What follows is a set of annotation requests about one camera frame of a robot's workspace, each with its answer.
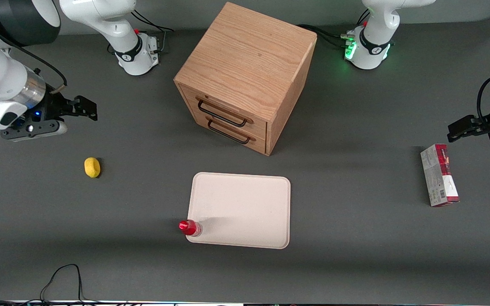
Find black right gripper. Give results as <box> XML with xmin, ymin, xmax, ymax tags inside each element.
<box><xmin>32</xmin><ymin>85</ymin><xmax>98</xmax><ymax>126</ymax></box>

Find red coke bottle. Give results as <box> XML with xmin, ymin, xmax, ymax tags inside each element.
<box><xmin>179</xmin><ymin>219</ymin><xmax>203</xmax><ymax>237</ymax></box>

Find cream rectangular tray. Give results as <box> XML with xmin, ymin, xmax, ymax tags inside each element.
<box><xmin>186</xmin><ymin>172</ymin><xmax>291</xmax><ymax>249</ymax></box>

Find yellow toy lemon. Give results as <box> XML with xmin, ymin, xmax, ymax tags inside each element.
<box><xmin>84</xmin><ymin>157</ymin><xmax>101</xmax><ymax>179</ymax></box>

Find red and grey carton box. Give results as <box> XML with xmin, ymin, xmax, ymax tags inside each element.
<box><xmin>420</xmin><ymin>144</ymin><xmax>460</xmax><ymax>207</ymax></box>

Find wooden drawer cabinet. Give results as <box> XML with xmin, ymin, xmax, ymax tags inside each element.
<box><xmin>174</xmin><ymin>2</ymin><xmax>317</xmax><ymax>156</ymax></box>

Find wooden drawer front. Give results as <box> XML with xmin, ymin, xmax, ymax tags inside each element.
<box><xmin>179</xmin><ymin>84</ymin><xmax>268</xmax><ymax>137</ymax></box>
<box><xmin>191</xmin><ymin>111</ymin><xmax>267</xmax><ymax>155</ymax></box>

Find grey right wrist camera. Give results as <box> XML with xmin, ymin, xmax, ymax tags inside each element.
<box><xmin>0</xmin><ymin>120</ymin><xmax>68</xmax><ymax>142</ymax></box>

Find black right arm base cables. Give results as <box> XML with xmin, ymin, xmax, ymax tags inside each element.
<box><xmin>107</xmin><ymin>9</ymin><xmax>174</xmax><ymax>54</ymax></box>

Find black arm base cables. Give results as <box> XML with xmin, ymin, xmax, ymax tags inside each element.
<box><xmin>297</xmin><ymin>8</ymin><xmax>371</xmax><ymax>50</ymax></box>
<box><xmin>107</xmin><ymin>9</ymin><xmax>174</xmax><ymax>54</ymax></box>

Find black wire drawer handle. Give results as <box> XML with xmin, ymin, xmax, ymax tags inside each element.
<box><xmin>207</xmin><ymin>119</ymin><xmax>252</xmax><ymax>145</ymax></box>
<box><xmin>197</xmin><ymin>99</ymin><xmax>249</xmax><ymax>128</ymax></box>

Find black looped floor cable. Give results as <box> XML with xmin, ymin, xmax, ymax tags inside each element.
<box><xmin>0</xmin><ymin>263</ymin><xmax>137</xmax><ymax>306</ymax></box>

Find black left arm base cables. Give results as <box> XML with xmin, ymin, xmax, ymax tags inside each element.
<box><xmin>297</xmin><ymin>8</ymin><xmax>371</xmax><ymax>50</ymax></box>

